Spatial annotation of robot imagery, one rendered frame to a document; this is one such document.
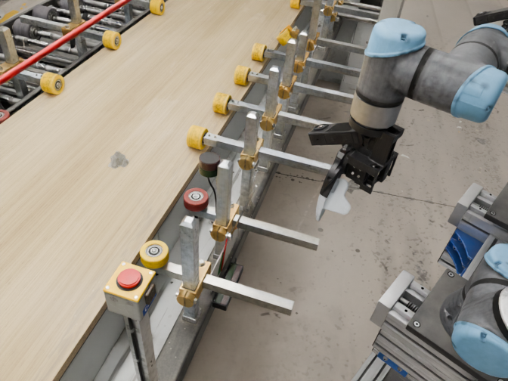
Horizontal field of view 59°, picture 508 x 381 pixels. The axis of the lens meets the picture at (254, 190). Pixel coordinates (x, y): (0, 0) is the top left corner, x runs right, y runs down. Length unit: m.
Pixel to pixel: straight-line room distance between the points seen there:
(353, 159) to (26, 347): 0.86
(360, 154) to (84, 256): 0.84
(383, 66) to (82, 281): 0.93
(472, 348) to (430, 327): 0.22
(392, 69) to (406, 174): 2.57
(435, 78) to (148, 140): 1.21
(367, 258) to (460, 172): 1.15
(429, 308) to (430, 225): 1.80
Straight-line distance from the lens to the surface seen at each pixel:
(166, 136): 1.71
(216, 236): 1.41
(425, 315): 1.13
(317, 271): 2.45
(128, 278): 0.85
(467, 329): 0.89
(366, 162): 0.77
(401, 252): 2.69
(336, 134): 0.79
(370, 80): 0.69
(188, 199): 1.43
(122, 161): 1.60
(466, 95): 0.66
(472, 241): 1.56
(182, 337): 1.38
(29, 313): 1.26
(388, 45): 0.67
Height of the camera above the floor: 1.91
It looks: 43 degrees down
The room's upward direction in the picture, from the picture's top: 6 degrees clockwise
